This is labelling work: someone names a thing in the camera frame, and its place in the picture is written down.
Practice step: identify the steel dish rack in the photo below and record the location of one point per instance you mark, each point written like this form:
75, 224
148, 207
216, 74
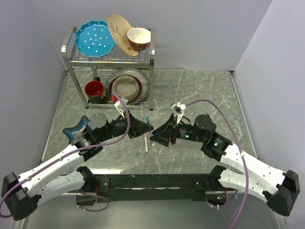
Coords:
109, 63

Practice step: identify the white pen orange end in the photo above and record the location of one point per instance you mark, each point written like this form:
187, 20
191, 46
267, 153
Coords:
146, 143

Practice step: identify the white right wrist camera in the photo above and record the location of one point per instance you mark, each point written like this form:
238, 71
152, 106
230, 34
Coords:
179, 108

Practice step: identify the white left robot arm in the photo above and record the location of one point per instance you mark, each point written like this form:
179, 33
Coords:
23, 193

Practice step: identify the blue star-shaped dish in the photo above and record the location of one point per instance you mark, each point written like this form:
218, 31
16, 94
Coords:
74, 132

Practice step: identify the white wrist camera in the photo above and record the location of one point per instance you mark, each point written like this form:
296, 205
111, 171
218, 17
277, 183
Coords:
120, 104
179, 108

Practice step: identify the beige floral plate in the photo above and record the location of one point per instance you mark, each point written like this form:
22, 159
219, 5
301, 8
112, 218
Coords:
119, 28

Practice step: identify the beige ceramic bowl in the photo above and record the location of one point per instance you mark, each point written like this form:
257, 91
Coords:
126, 86

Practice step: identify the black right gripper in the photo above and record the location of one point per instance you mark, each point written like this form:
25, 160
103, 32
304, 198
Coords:
162, 134

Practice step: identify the blue pen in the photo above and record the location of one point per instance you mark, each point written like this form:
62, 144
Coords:
147, 120

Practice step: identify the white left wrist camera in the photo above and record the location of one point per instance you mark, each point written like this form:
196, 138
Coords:
120, 104

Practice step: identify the blue polka dot plate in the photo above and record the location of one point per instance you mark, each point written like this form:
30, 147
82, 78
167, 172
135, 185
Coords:
94, 40

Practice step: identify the red and white bowl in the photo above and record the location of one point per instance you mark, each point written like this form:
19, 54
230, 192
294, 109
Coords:
139, 38

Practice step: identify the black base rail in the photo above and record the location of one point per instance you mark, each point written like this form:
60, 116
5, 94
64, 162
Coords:
122, 187

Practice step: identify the red mug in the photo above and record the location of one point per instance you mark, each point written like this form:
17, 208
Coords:
95, 92

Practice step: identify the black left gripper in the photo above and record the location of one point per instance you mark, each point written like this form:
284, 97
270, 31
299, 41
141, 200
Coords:
137, 127

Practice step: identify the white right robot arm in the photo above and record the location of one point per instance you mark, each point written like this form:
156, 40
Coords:
278, 189

